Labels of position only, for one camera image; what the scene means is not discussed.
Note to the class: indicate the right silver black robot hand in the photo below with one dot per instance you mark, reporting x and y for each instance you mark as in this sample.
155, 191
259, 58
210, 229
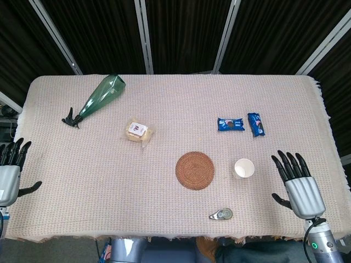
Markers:
303, 191

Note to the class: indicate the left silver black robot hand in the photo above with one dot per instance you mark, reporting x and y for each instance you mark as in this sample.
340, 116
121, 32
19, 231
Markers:
9, 178

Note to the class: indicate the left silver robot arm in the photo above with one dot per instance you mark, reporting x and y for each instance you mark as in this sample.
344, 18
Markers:
2, 219

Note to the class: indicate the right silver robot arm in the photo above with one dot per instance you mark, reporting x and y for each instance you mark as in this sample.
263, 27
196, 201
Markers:
321, 241

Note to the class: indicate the small white paper cup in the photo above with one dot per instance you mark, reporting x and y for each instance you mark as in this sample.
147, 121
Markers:
243, 168

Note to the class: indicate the brown round woven coaster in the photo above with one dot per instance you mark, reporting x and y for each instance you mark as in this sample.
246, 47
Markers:
195, 170

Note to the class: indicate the blue cookie packet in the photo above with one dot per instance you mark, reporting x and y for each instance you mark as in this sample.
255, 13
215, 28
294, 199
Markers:
256, 124

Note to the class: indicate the clear correction tape dispenser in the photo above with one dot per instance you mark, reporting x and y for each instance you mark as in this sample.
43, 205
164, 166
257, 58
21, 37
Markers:
221, 214

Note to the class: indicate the green spray bottle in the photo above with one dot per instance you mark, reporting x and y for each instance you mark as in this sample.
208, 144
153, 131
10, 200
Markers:
101, 96

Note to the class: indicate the beige woven tablecloth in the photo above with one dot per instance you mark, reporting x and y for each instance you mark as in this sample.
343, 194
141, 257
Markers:
175, 153

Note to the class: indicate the wrapped bread packet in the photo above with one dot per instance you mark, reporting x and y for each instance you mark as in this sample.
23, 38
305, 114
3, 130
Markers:
139, 132

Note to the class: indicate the silver robot torso base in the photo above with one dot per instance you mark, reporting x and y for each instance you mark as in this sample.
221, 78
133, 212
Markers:
127, 250

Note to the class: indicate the black folding screen partition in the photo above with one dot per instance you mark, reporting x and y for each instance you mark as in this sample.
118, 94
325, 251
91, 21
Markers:
186, 33

